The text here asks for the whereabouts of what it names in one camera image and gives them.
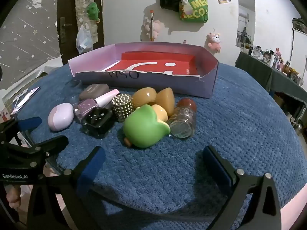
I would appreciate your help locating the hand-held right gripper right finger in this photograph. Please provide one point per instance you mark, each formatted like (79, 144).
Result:
(215, 166)

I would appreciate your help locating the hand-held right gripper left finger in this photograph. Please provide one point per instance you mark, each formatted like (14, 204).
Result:
(92, 166)

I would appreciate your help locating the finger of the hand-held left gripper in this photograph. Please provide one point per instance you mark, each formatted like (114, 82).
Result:
(51, 145)
(30, 123)

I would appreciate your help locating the pink oval case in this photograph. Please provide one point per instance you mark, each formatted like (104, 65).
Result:
(60, 116)

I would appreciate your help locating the black nail polish bottle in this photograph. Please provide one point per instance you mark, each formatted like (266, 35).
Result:
(98, 122)

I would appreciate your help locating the clear glass cup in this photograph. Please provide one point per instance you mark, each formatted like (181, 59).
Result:
(72, 88)

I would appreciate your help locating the glass bottle brown cap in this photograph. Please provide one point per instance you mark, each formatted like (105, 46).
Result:
(184, 119)

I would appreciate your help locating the green toy figure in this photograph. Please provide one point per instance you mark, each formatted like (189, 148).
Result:
(144, 129)

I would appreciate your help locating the taupe earbud case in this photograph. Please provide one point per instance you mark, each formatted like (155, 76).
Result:
(94, 91)

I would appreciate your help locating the gold studded ball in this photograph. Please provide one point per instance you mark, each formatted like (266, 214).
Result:
(122, 104)

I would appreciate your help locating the pink cap nail polish bottle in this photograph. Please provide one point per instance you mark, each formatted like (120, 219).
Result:
(105, 97)

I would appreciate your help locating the amber egg-shaped piece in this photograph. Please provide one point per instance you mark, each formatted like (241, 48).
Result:
(144, 97)
(160, 113)
(165, 101)

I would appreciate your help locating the purple cardboard box red inside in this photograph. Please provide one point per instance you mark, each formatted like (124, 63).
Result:
(156, 64)

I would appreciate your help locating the person's left hand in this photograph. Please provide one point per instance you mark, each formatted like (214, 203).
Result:
(13, 195)

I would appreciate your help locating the white printed card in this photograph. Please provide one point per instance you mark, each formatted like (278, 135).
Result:
(25, 99)

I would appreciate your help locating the grey star-print cloth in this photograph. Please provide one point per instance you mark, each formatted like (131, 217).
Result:
(24, 40)

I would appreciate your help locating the pink bedsheet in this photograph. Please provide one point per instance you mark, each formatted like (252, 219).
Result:
(291, 210)

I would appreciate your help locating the metal kettle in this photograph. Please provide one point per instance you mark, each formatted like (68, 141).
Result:
(299, 125)

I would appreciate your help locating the clear plastic bag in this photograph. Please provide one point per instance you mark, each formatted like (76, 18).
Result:
(84, 39)

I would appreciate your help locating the table with dark cloth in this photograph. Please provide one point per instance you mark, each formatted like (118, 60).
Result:
(259, 74)

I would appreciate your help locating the row of cosmetic bottles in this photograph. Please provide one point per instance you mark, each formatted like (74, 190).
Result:
(275, 60)

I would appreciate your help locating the dark wooden door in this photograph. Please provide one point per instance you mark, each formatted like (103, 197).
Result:
(66, 4)

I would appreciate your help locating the pink plush white face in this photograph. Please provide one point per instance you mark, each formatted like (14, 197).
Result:
(214, 42)

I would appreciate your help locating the green plush toy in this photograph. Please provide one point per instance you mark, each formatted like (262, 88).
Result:
(93, 10)

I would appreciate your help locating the beige hanging organizer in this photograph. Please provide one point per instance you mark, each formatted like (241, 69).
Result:
(81, 2)

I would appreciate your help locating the white cabinet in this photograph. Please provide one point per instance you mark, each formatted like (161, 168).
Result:
(299, 45)

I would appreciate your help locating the pale pink plush bear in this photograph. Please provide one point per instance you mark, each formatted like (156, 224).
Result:
(157, 28)

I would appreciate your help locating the green tote bag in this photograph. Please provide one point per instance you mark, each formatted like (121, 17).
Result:
(195, 9)

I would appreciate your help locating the patterned storage box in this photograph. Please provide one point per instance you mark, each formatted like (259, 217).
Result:
(298, 24)

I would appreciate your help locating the wall mirror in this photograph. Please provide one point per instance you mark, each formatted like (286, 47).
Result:
(245, 19)

